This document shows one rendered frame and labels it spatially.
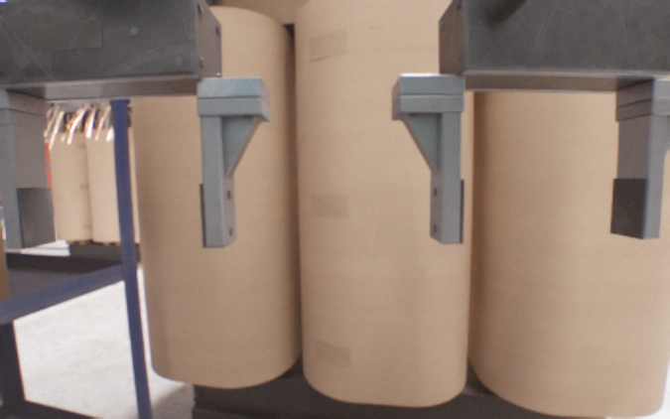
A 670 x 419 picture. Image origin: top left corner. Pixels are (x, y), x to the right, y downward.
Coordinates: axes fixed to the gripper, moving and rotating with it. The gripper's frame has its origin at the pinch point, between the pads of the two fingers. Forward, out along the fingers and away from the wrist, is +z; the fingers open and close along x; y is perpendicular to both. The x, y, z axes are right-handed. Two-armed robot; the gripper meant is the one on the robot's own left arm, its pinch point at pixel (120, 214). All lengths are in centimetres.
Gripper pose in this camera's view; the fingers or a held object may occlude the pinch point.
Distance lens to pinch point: 25.5
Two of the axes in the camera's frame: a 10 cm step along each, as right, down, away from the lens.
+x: -10.0, 0.2, 0.0
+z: 0.2, 10.0, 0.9
